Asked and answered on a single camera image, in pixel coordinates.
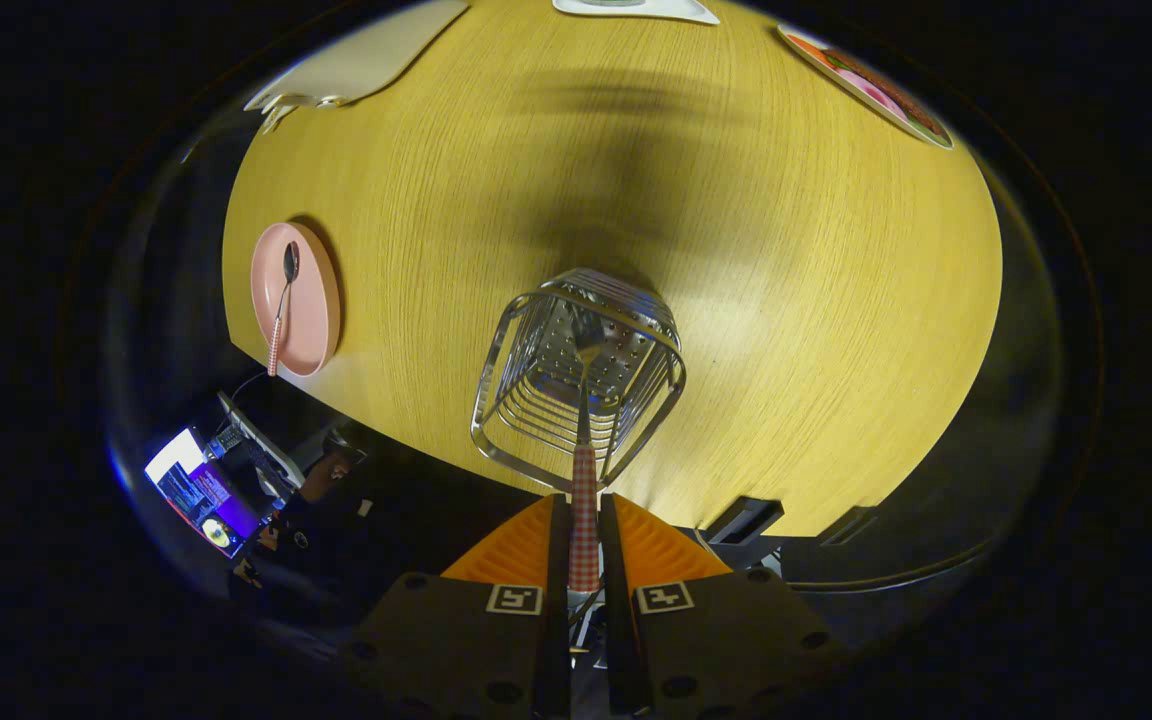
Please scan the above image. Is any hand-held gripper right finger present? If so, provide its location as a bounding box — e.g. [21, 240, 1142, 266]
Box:
[598, 492, 842, 720]

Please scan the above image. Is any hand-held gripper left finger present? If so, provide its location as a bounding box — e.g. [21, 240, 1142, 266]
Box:
[336, 492, 573, 720]

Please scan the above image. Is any fork with red checked handle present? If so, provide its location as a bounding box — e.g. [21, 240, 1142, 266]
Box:
[568, 318, 609, 593]

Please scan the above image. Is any spoon with red checked handle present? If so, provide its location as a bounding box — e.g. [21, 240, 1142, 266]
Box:
[266, 241, 301, 378]

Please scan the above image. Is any laptop with lit screen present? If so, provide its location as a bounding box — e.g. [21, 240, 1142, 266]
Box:
[144, 390, 307, 558]

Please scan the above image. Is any pink round plate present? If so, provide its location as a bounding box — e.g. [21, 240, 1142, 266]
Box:
[250, 221, 343, 378]

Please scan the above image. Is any colourful printed mat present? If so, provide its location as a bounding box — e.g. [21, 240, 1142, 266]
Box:
[776, 25, 955, 151]

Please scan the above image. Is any white toaster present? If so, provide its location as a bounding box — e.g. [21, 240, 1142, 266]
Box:
[244, 0, 471, 133]

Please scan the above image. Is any white square coaster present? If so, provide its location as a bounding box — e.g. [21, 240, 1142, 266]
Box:
[552, 0, 721, 27]

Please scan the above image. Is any black table bracket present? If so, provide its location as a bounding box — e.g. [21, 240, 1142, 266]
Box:
[821, 505, 879, 546]
[706, 497, 785, 546]

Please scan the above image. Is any dark cable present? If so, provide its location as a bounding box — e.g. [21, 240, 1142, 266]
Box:
[784, 538, 999, 594]

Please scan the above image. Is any metal wire cutlery holder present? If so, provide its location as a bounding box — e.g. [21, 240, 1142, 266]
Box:
[470, 267, 688, 493]

